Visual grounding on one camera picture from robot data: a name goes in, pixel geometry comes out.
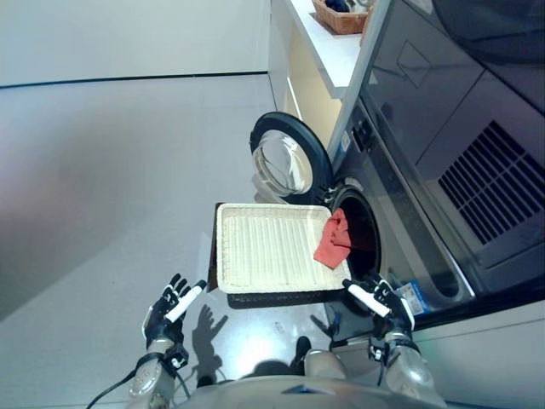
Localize brown wicker basket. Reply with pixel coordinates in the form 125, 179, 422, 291
360, 6, 376, 47
313, 0, 370, 35

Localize right silver robot leg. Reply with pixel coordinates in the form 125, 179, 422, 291
291, 336, 347, 380

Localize dark grey stacked dryer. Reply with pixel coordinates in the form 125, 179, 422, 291
359, 0, 545, 295

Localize round glass washer door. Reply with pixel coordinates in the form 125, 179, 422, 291
249, 112, 336, 205

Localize white wicker basket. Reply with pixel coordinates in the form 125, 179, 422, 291
215, 203, 354, 294

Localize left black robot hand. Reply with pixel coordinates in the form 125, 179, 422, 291
142, 273, 209, 353

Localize red cloth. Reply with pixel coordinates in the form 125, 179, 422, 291
313, 207, 352, 270

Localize blue energy label sticker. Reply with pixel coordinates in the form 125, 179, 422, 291
395, 280, 427, 317

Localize white counter cabinet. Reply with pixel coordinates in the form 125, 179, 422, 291
268, 0, 371, 150

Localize silver robot torso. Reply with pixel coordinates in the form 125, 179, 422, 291
174, 377, 448, 409

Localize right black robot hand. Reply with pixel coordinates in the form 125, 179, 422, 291
341, 274, 416, 340

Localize dark brown wooden stool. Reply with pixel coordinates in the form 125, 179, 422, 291
208, 221, 341, 310

